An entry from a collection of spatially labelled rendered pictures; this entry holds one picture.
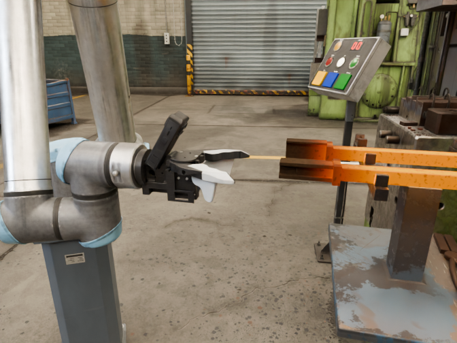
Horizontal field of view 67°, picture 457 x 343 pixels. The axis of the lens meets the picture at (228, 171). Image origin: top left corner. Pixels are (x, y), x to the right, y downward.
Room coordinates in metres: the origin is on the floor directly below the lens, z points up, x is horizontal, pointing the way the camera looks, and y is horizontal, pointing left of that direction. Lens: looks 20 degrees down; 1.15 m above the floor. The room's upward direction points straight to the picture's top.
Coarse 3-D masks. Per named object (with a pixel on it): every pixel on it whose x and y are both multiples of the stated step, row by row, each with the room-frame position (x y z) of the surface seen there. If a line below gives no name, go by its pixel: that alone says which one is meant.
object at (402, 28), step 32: (352, 0) 5.87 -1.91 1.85; (384, 0) 5.95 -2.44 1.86; (416, 0) 5.70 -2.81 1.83; (320, 32) 6.24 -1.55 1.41; (352, 32) 5.80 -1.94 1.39; (384, 32) 5.62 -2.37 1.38; (416, 32) 5.66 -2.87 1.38; (384, 64) 5.59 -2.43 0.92; (320, 96) 6.00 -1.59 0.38; (384, 96) 5.58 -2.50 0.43
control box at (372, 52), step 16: (368, 48) 1.62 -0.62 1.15; (384, 48) 1.61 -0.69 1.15; (320, 64) 1.90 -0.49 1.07; (336, 64) 1.77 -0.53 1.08; (368, 64) 1.58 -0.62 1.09; (336, 80) 1.68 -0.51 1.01; (352, 80) 1.58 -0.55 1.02; (368, 80) 1.59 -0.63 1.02; (336, 96) 1.70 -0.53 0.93; (352, 96) 1.57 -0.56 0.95
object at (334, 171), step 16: (288, 160) 0.58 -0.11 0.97; (304, 160) 0.58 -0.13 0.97; (320, 160) 0.58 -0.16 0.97; (336, 160) 0.57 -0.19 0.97; (288, 176) 0.56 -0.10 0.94; (304, 176) 0.56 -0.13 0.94; (320, 176) 0.56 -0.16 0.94; (336, 176) 0.53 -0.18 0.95; (352, 176) 0.54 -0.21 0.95; (368, 176) 0.53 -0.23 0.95; (400, 176) 0.52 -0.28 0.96; (416, 176) 0.52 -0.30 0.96; (432, 176) 0.51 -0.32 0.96; (448, 176) 0.51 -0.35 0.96
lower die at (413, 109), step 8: (440, 96) 1.18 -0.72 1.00; (456, 96) 1.18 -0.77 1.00; (408, 104) 1.22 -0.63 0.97; (416, 104) 1.15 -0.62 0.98; (424, 104) 1.10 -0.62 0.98; (440, 104) 1.09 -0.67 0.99; (456, 104) 1.08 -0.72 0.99; (400, 112) 1.28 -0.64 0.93; (408, 112) 1.20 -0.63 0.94; (416, 112) 1.14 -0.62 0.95; (416, 120) 1.12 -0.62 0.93; (424, 120) 1.10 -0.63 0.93
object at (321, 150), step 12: (288, 144) 0.69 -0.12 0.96; (300, 144) 0.68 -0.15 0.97; (312, 144) 0.67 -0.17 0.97; (324, 144) 0.67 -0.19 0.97; (288, 156) 0.69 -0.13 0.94; (300, 156) 0.68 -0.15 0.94; (312, 156) 0.68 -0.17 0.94; (324, 156) 0.67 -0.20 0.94; (336, 156) 0.66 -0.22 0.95; (348, 156) 0.65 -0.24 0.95; (360, 156) 0.65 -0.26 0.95; (384, 156) 0.64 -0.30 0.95; (396, 156) 0.63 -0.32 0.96; (408, 156) 0.63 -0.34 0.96; (420, 156) 0.62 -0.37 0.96; (432, 156) 0.62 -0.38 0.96; (444, 156) 0.62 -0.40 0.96; (456, 156) 0.61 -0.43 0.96
